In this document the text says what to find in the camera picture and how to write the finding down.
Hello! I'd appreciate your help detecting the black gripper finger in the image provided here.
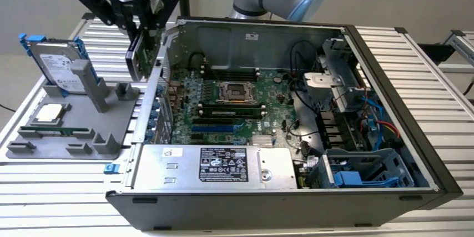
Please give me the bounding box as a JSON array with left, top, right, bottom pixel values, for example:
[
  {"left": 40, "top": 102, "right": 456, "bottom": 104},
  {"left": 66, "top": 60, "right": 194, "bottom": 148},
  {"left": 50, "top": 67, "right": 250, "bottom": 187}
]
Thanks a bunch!
[
  {"left": 71, "top": 0, "right": 145, "bottom": 48},
  {"left": 147, "top": 0, "right": 183, "bottom": 39}
]

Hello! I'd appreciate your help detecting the graphics card with black cooler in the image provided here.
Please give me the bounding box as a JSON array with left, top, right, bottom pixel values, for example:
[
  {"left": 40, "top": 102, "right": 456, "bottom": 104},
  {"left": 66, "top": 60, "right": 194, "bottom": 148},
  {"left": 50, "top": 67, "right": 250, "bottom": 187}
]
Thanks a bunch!
[{"left": 125, "top": 26, "right": 166, "bottom": 83}]

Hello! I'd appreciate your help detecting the hard disk in blue carrier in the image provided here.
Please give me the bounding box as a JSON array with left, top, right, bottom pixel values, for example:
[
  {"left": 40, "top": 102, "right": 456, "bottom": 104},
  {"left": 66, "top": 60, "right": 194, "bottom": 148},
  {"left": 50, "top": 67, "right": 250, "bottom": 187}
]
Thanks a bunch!
[{"left": 18, "top": 33, "right": 101, "bottom": 95}]

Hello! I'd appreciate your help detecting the CPU socket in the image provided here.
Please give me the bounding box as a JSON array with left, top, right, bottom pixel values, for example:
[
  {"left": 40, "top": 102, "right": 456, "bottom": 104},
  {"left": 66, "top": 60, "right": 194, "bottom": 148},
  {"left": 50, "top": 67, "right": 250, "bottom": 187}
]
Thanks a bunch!
[{"left": 218, "top": 80, "right": 257, "bottom": 102}]

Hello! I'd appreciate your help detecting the silver CPU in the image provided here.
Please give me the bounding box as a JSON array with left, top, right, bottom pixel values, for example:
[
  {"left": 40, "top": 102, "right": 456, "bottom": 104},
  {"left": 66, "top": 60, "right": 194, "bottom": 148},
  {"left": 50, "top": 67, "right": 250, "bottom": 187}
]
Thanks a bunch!
[{"left": 31, "top": 103, "right": 74, "bottom": 127}]

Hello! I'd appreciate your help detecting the grey parts rack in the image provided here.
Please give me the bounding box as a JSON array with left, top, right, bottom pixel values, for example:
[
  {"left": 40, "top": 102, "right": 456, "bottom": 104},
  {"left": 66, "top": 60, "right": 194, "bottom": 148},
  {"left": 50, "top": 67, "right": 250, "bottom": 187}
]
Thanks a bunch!
[{"left": 6, "top": 59, "right": 145, "bottom": 160}]

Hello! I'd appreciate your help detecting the black labelled RAM stick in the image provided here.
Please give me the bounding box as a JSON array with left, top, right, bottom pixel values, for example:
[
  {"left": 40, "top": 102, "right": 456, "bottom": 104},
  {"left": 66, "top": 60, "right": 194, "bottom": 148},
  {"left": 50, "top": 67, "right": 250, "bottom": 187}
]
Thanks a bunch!
[{"left": 202, "top": 108, "right": 262, "bottom": 118}]

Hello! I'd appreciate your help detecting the green motherboard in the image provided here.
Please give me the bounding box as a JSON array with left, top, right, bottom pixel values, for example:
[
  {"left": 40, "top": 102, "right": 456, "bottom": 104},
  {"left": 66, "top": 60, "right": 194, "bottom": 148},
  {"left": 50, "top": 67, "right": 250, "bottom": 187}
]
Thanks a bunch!
[{"left": 162, "top": 66, "right": 302, "bottom": 149}]

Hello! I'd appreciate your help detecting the long black expansion slot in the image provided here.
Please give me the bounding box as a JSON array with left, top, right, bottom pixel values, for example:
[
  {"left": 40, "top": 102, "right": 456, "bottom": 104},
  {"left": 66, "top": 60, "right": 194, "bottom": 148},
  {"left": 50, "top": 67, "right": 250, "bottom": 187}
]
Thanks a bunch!
[{"left": 191, "top": 118, "right": 238, "bottom": 126}]

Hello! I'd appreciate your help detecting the blue expansion slot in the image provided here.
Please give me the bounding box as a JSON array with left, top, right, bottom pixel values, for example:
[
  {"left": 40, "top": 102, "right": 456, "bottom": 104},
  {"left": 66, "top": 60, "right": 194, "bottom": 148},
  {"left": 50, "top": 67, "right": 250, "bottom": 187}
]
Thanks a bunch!
[{"left": 191, "top": 125, "right": 239, "bottom": 133}]

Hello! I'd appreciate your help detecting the green RAM stick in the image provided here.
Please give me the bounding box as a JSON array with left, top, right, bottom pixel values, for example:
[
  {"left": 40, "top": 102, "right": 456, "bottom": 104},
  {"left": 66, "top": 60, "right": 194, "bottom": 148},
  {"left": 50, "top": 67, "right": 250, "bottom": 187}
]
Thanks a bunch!
[{"left": 19, "top": 125, "right": 93, "bottom": 137}]

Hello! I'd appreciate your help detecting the metal drive cage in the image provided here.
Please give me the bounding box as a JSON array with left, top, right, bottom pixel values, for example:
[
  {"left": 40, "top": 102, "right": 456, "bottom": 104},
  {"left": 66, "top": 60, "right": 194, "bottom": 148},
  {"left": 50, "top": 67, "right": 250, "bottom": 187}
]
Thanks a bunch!
[{"left": 302, "top": 38, "right": 374, "bottom": 113}]

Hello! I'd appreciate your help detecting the small silver heatsink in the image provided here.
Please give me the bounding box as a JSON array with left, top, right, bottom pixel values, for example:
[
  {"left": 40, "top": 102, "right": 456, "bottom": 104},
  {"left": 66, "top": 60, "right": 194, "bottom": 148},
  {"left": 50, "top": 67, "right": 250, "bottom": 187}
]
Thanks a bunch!
[{"left": 251, "top": 134, "right": 277, "bottom": 148}]

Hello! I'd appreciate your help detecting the silver power supply unit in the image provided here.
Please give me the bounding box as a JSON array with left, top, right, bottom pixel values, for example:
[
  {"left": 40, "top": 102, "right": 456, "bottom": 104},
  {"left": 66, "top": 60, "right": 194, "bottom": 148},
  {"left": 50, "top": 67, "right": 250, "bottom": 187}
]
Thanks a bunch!
[{"left": 131, "top": 144, "right": 301, "bottom": 191}]

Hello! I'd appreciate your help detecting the grey plastic disk bay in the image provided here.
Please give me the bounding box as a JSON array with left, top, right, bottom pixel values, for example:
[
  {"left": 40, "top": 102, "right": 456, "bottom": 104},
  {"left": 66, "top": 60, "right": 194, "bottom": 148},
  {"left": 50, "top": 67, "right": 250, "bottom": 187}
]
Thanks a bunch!
[{"left": 307, "top": 148, "right": 417, "bottom": 190}]

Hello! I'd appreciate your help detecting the black open PC case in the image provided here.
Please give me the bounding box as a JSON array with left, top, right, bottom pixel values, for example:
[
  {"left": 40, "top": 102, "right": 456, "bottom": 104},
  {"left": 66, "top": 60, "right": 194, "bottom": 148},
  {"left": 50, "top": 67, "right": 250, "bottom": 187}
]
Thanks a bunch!
[{"left": 106, "top": 16, "right": 464, "bottom": 232}]

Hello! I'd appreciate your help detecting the blue plastic bay block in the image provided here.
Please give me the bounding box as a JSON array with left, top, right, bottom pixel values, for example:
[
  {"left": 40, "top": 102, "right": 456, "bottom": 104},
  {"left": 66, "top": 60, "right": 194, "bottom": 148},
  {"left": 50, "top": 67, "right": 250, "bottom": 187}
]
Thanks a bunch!
[{"left": 333, "top": 170, "right": 365, "bottom": 188}]

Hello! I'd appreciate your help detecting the neighbouring metal slat table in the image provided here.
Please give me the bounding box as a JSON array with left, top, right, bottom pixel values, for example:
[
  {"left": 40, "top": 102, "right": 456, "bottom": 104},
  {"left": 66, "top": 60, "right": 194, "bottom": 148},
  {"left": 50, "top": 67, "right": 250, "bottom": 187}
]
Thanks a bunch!
[{"left": 437, "top": 30, "right": 474, "bottom": 74}]

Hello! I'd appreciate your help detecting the short black looped cable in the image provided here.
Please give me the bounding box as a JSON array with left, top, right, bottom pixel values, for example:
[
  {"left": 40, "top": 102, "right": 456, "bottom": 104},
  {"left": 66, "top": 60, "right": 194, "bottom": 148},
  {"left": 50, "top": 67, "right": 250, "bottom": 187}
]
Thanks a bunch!
[{"left": 187, "top": 51, "right": 219, "bottom": 81}]

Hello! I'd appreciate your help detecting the black looped power cable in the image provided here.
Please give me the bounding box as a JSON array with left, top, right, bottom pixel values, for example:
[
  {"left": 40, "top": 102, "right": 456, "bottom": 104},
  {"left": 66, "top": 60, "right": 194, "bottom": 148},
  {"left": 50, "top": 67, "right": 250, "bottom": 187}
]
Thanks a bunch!
[{"left": 290, "top": 39, "right": 321, "bottom": 93}]

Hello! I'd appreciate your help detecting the blue data wire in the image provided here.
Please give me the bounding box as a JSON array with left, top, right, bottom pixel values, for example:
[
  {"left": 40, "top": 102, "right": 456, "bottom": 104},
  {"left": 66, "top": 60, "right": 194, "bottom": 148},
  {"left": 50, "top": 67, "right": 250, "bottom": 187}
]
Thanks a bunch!
[{"left": 358, "top": 94, "right": 394, "bottom": 152}]

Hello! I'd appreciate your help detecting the red data wire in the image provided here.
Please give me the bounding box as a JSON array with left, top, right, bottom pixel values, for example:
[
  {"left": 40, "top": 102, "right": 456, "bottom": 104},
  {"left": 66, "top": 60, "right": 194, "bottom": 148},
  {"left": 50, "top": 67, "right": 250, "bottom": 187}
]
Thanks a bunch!
[{"left": 376, "top": 119, "right": 402, "bottom": 138}]

